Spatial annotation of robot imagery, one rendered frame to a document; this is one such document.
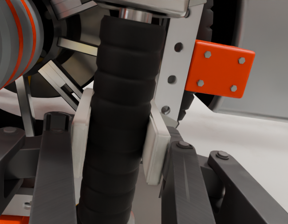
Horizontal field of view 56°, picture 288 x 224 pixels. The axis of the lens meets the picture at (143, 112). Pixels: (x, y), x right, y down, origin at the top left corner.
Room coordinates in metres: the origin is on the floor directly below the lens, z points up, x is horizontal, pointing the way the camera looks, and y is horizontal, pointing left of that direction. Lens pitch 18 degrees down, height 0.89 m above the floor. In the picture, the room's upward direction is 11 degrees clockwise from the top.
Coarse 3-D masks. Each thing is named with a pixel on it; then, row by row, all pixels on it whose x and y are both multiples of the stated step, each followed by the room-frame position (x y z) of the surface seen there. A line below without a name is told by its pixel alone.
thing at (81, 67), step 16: (48, 16) 0.54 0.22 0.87; (80, 16) 0.60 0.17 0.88; (96, 16) 0.60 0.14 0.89; (80, 32) 0.60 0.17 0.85; (96, 32) 0.60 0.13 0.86; (64, 48) 0.58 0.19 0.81; (64, 64) 0.59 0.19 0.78; (80, 64) 0.60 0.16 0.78; (32, 80) 0.58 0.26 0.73; (80, 80) 0.60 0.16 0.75; (32, 96) 0.58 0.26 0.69; (48, 96) 0.59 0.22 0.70
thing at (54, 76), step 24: (48, 0) 0.44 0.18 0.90; (72, 0) 0.45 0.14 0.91; (48, 24) 0.48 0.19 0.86; (48, 48) 0.48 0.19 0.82; (72, 48) 0.45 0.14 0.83; (96, 48) 0.45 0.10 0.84; (48, 72) 0.44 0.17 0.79; (24, 96) 0.44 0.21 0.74; (72, 96) 0.46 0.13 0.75; (0, 120) 0.57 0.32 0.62; (24, 120) 0.44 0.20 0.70
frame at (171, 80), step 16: (192, 0) 0.37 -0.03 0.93; (192, 16) 0.37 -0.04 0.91; (176, 32) 0.37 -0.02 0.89; (192, 32) 0.37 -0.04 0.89; (176, 48) 0.41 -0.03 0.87; (192, 48) 0.37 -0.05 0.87; (160, 64) 0.37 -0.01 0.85; (176, 64) 0.37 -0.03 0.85; (160, 80) 0.37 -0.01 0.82; (176, 80) 0.38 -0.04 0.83; (160, 96) 0.37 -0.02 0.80; (176, 96) 0.37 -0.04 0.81; (160, 112) 0.37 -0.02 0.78; (176, 112) 0.37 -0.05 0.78; (80, 176) 0.35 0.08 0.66; (16, 192) 0.34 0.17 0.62; (32, 192) 0.35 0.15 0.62; (16, 208) 0.34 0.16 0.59
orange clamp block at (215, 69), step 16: (208, 48) 0.38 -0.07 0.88; (224, 48) 0.38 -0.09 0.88; (240, 48) 0.39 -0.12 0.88; (192, 64) 0.37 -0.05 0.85; (208, 64) 0.38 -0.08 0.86; (224, 64) 0.38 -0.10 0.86; (240, 64) 0.38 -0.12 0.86; (192, 80) 0.37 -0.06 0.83; (208, 80) 0.38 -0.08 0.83; (224, 80) 0.38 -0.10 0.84; (240, 80) 0.39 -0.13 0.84; (240, 96) 0.39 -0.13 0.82
